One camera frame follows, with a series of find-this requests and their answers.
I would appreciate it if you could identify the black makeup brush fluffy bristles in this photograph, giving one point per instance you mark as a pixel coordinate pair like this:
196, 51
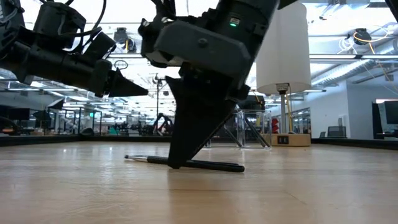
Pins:
234, 139

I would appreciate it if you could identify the white shade table lamp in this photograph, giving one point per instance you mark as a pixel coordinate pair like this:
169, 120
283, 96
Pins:
286, 62

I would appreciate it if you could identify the black mesh chair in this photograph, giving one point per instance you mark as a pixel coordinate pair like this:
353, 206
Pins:
336, 132

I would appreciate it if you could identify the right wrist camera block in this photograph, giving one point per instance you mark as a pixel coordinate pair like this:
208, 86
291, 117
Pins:
147, 37

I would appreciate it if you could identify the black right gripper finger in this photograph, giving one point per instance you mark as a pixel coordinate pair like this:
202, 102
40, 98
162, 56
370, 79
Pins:
199, 124

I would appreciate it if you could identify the black background robot arm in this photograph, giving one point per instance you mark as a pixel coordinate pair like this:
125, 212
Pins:
163, 123

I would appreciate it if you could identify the black partition panel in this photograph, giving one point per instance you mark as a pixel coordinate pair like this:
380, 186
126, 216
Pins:
377, 121

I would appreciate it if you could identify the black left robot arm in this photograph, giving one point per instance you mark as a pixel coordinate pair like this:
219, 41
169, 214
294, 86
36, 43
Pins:
59, 25

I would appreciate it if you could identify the black computer monitor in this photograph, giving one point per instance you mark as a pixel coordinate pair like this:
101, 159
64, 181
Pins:
392, 112

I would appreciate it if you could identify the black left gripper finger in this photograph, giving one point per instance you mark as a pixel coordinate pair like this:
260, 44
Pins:
122, 87

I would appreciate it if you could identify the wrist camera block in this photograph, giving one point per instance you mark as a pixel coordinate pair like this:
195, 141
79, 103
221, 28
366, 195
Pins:
99, 46
147, 37

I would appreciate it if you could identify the black table edge rail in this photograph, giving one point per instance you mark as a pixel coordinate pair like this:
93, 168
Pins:
62, 140

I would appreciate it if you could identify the red background object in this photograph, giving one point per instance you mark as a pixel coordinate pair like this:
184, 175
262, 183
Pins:
274, 126

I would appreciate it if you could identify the silver ventilation duct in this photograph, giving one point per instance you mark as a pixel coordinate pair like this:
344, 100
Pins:
342, 73

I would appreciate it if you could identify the black studio softbox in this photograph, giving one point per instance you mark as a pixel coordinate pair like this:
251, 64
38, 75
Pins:
56, 104

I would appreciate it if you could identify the black background monitor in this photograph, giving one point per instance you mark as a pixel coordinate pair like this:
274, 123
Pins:
258, 104

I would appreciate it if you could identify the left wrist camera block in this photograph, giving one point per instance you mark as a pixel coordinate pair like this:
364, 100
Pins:
99, 46

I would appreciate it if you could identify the clear acrylic organizer box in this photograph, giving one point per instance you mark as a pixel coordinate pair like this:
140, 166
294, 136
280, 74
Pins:
239, 130

